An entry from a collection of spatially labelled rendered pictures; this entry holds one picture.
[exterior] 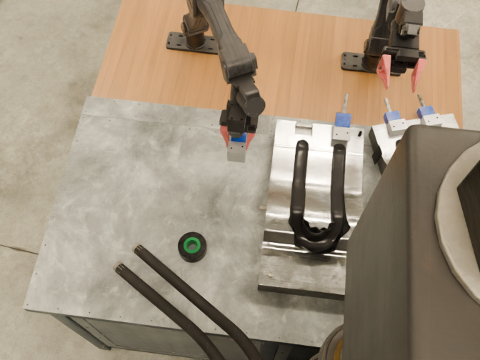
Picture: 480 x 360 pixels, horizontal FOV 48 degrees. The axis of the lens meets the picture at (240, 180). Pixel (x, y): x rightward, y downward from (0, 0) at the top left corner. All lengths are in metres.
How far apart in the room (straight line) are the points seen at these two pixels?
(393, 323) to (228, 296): 1.22
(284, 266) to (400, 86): 0.76
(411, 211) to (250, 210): 1.31
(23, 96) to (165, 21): 1.17
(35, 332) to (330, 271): 1.38
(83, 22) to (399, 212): 2.94
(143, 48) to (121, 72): 0.12
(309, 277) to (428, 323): 1.20
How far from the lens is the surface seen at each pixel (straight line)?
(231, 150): 1.50
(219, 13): 1.44
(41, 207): 2.63
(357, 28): 2.01
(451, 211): 0.30
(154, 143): 1.72
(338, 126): 1.60
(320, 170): 1.57
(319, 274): 1.48
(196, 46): 1.89
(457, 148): 0.32
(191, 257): 1.51
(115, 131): 1.76
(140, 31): 1.99
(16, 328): 2.49
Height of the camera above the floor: 2.27
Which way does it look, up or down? 64 degrees down
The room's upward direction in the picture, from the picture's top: straight up
